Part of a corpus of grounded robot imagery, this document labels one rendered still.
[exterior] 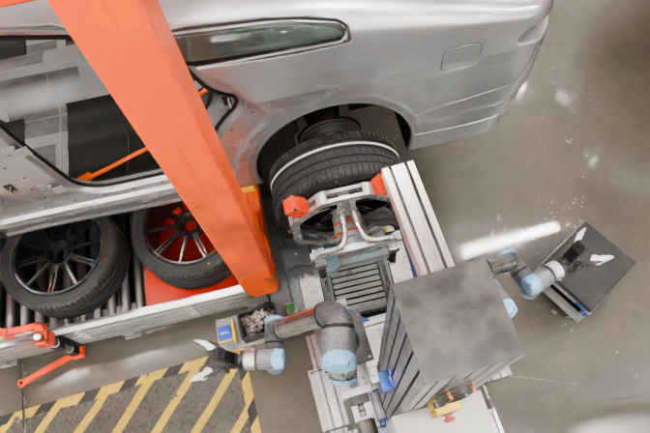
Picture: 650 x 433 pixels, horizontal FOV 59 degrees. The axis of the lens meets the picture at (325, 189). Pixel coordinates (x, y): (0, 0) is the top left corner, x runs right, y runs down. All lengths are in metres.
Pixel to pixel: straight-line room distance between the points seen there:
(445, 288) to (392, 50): 1.17
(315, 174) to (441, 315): 1.26
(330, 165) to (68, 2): 1.56
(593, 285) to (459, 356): 2.08
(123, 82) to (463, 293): 0.94
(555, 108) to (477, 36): 1.93
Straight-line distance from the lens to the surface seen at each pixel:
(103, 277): 3.34
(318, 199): 2.53
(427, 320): 1.43
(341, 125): 2.87
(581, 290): 3.40
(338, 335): 1.99
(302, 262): 3.19
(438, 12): 2.34
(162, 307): 3.29
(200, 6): 2.18
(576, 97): 4.40
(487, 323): 1.45
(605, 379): 3.70
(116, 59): 1.34
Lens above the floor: 3.41
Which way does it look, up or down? 64 degrees down
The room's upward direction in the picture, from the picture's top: 8 degrees counter-clockwise
